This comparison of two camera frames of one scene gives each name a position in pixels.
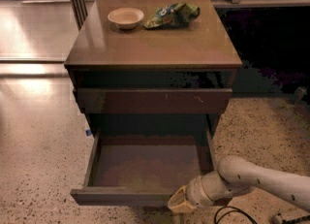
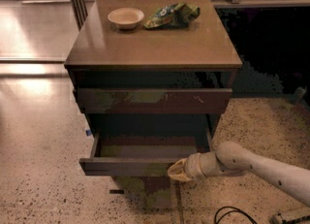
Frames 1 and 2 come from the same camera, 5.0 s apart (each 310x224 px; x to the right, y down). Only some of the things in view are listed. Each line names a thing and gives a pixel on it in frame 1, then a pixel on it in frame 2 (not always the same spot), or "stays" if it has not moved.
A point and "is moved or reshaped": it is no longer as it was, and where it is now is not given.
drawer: [141, 170] is moved or reshaped
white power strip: [289, 215] stays
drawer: [154, 101] stays
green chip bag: [172, 15] stays
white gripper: [196, 193] to [195, 167]
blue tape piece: [88, 132] stays
